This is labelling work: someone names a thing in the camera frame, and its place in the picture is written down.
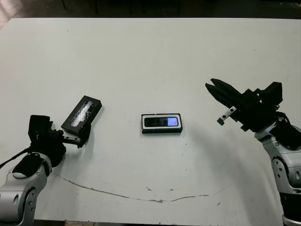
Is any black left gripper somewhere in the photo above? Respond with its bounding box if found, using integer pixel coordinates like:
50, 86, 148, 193
30, 121, 92, 167

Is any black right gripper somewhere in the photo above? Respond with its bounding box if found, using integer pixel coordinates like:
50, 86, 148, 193
205, 78, 281, 133

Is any black box lid shiny window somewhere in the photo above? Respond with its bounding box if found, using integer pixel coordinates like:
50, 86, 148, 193
61, 95, 103, 135

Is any black phone-like camera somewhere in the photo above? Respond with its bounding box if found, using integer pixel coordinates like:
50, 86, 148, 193
143, 116, 179, 128

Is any black box with white foam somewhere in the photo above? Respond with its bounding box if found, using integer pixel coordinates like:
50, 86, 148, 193
141, 113, 183, 135

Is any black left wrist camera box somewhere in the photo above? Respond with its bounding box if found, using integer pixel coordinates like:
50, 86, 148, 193
28, 114, 54, 145

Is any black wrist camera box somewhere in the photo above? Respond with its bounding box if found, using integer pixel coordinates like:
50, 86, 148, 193
28, 114, 54, 145
257, 81, 283, 107

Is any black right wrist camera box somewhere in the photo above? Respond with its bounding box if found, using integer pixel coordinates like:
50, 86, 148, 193
257, 81, 283, 107

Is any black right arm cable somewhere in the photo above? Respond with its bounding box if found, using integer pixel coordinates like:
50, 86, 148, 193
274, 111, 293, 126

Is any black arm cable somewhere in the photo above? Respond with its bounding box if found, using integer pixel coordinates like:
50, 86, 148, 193
274, 111, 293, 126
0, 145, 32, 170

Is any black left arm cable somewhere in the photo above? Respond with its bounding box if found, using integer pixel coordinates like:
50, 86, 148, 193
0, 145, 32, 170

